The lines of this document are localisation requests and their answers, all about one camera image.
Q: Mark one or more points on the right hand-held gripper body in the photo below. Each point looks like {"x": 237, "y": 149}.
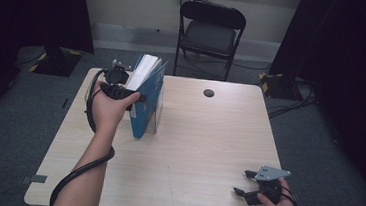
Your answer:
{"x": 270, "y": 189}

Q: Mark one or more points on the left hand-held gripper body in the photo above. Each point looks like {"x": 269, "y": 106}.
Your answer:
{"x": 115, "y": 83}

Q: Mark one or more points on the blue book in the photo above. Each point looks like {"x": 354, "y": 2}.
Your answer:
{"x": 146, "y": 113}

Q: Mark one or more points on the clear acrylic book rack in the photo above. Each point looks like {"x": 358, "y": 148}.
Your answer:
{"x": 157, "y": 117}

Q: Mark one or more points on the person's left hand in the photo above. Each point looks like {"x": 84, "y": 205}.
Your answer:
{"x": 110, "y": 113}

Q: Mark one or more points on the small black floor tape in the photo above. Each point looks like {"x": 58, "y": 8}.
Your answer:
{"x": 65, "y": 102}

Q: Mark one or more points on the black stand base striped tape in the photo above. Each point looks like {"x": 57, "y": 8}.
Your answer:
{"x": 57, "y": 62}
{"x": 279, "y": 86}

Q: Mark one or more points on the black folding chair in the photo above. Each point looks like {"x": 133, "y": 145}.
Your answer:
{"x": 210, "y": 35}

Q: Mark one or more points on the black curtain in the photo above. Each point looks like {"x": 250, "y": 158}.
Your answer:
{"x": 28, "y": 12}
{"x": 351, "y": 64}

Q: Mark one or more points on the grey floor tape strip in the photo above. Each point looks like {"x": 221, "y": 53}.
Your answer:
{"x": 34, "y": 179}

